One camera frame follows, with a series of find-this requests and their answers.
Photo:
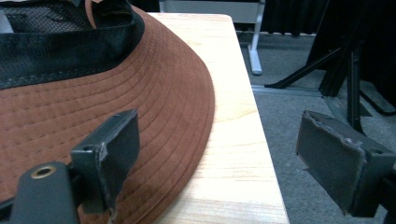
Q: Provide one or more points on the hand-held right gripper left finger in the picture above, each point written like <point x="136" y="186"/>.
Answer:
<point x="106" y="155"/>

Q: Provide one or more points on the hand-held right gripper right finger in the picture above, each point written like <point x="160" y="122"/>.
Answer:
<point x="336" y="155"/>

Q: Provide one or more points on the brown brimmed hat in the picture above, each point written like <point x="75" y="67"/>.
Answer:
<point x="124" y="102"/>

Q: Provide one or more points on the black metal stand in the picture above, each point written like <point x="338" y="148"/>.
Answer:
<point x="348" y="71"/>

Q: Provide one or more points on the black curtain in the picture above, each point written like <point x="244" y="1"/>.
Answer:
<point x="289" y="15"/>

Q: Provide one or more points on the white metal table frame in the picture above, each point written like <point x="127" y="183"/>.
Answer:
<point x="256" y="37"/>

